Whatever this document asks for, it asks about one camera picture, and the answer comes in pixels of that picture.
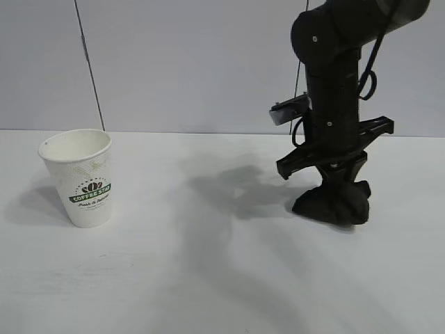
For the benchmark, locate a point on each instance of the black cloth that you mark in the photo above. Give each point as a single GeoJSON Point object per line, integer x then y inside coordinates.
{"type": "Point", "coordinates": [330, 208]}

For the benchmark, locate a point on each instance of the white paper coffee cup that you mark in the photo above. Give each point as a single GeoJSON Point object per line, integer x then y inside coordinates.
{"type": "Point", "coordinates": [83, 174]}

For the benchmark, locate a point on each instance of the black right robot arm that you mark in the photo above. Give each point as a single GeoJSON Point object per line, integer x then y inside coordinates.
{"type": "Point", "coordinates": [333, 69]}

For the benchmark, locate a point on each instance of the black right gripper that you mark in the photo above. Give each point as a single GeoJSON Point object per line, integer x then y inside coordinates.
{"type": "Point", "coordinates": [337, 142]}

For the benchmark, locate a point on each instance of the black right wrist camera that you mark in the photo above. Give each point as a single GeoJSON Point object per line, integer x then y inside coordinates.
{"type": "Point", "coordinates": [288, 111]}

